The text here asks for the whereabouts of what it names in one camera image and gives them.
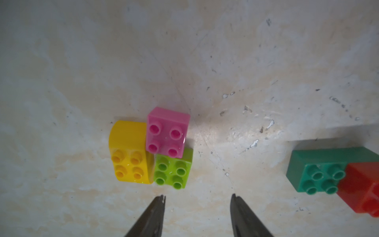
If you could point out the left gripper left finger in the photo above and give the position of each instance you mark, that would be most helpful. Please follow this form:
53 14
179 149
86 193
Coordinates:
150 223

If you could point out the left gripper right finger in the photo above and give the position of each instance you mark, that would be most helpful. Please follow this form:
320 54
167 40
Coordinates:
244 221

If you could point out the light green small lego brick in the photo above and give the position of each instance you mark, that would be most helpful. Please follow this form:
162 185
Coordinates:
173 171

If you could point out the yellow lego brick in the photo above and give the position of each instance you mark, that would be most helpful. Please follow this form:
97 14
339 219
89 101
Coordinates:
131 161

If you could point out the dark green long lego brick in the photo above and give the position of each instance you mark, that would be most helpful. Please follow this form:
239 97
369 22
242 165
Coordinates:
313 171

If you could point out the pink small lego brick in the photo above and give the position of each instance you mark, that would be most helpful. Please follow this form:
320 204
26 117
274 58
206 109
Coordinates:
166 132

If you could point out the red small lego brick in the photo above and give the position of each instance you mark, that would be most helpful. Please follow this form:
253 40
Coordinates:
360 188

